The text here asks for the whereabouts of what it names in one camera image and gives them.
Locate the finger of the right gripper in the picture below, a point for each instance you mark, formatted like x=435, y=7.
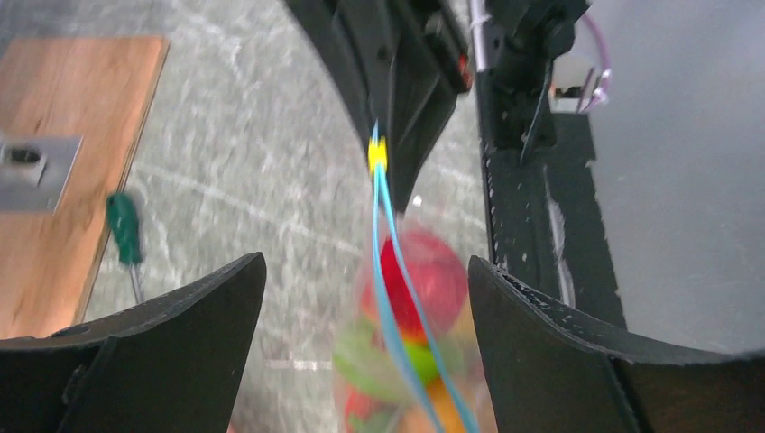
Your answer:
x=354, y=41
x=429, y=70

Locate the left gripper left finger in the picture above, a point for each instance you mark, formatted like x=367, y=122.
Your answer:
x=171, y=364

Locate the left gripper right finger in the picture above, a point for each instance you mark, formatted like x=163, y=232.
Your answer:
x=551, y=368

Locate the clear zip top bag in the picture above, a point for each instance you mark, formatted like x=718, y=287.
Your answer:
x=406, y=359

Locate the red round fruit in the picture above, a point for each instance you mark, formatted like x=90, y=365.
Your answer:
x=438, y=277

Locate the green pepper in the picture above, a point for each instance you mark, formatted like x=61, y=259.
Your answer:
x=361, y=362

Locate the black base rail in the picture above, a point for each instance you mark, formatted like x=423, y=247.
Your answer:
x=545, y=225

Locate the green handled screwdriver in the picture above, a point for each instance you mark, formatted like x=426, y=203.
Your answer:
x=124, y=223

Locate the metal stand post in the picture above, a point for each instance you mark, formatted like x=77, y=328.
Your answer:
x=35, y=172

